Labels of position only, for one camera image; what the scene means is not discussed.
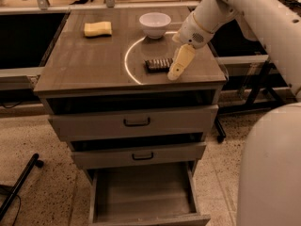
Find grey three-drawer cabinet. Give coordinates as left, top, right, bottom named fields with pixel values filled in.
left=33, top=6, right=228, bottom=226

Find middle grey drawer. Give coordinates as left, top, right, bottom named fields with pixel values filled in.
left=71, top=142, right=206, bottom=170

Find white ceramic bowl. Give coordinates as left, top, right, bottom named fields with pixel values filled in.
left=139, top=12, right=171, bottom=39

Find bottom grey open drawer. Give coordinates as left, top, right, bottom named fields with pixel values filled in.
left=88, top=162, right=211, bottom=226

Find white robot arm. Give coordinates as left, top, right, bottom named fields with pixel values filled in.
left=168, top=0, right=301, bottom=226

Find black top drawer handle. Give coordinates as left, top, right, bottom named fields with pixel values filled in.
left=123, top=117, right=151, bottom=127

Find black drawer handle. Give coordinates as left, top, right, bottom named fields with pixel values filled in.
left=123, top=117, right=151, bottom=127
left=132, top=152, right=154, bottom=161

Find yellow sponge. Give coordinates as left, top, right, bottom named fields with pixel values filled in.
left=84, top=22, right=112, bottom=37

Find black middle drawer handle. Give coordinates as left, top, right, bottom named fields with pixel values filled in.
left=132, top=152, right=154, bottom=161

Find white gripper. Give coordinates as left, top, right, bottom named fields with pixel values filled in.
left=167, top=12, right=214, bottom=81

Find black wheeled stand leg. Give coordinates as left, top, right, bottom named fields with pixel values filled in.
left=0, top=153, right=44, bottom=220

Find side table with black legs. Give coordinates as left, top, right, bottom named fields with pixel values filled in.
left=212, top=21, right=295, bottom=114

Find top grey drawer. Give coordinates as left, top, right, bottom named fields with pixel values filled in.
left=49, top=105, right=218, bottom=141

